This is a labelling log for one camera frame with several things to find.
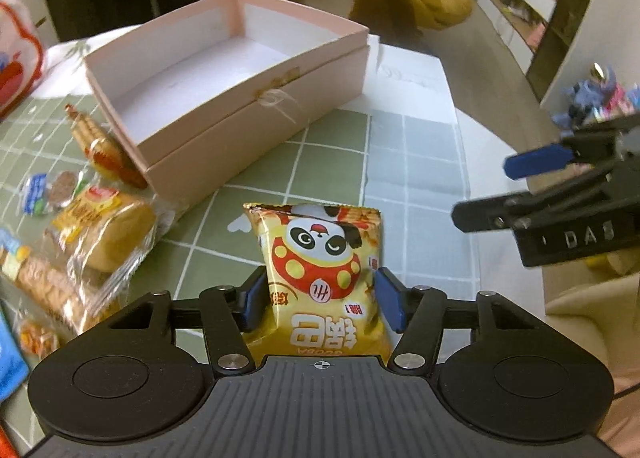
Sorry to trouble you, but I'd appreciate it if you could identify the white rabbit face bag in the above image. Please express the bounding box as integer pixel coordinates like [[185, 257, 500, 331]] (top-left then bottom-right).
[[0, 0, 46, 119]]

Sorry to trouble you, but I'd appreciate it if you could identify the blue plush toy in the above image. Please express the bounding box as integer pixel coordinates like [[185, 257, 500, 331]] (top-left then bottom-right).
[[552, 63, 640, 131]]

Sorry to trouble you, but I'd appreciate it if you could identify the blue cartoon snack packet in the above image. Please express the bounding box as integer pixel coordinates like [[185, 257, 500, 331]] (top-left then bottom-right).
[[0, 308, 29, 399]]

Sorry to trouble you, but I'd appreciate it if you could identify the white paper sheet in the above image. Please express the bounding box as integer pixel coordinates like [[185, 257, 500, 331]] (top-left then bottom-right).
[[367, 33, 466, 124]]

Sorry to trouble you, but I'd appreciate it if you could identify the clear rice cracker packet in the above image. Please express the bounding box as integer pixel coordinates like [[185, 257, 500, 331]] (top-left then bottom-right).
[[65, 105, 148, 189]]

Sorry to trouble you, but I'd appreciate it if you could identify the beige cloth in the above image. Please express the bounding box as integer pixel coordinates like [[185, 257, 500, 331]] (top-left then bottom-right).
[[545, 258, 640, 458]]

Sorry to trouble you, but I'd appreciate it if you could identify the yellow panda snack packet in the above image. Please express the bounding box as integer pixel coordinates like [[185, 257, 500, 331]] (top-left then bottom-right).
[[243, 203, 393, 359]]

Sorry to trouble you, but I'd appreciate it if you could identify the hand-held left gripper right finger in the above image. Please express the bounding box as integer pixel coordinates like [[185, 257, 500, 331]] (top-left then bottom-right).
[[375, 267, 538, 379]]

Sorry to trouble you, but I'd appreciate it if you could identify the white leaf print cloth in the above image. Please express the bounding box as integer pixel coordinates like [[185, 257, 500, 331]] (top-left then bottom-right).
[[42, 37, 93, 99]]

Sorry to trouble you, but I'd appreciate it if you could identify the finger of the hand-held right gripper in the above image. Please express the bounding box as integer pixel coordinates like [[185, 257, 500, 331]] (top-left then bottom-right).
[[504, 113, 640, 180], [451, 163, 627, 234]]

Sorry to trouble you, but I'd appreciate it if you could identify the green checked tablecloth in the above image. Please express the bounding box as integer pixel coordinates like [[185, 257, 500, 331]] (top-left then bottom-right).
[[0, 38, 481, 439]]

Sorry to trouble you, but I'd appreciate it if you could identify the long bread packet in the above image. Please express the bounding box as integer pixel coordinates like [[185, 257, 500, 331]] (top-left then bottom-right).
[[0, 228, 121, 334]]

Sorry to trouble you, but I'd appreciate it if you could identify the pink cardboard box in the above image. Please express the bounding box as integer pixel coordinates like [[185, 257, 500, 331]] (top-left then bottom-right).
[[82, 0, 372, 204]]

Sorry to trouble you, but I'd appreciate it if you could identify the small blue cookie packet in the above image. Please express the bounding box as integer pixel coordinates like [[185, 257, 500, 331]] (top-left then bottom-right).
[[22, 171, 83, 216]]

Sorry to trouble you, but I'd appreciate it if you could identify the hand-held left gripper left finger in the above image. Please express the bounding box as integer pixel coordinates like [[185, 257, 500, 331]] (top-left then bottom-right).
[[107, 271, 268, 378]]

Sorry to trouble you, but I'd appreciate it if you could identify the small orange snack packet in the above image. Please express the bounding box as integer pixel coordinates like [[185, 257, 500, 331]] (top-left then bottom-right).
[[19, 317, 62, 360]]

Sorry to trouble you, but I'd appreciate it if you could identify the white shelf cabinet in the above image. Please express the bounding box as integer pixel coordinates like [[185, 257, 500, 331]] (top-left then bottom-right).
[[475, 0, 608, 102]]

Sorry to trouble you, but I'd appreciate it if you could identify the round bun packet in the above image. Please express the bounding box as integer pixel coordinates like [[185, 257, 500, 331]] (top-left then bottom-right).
[[50, 183, 173, 284]]

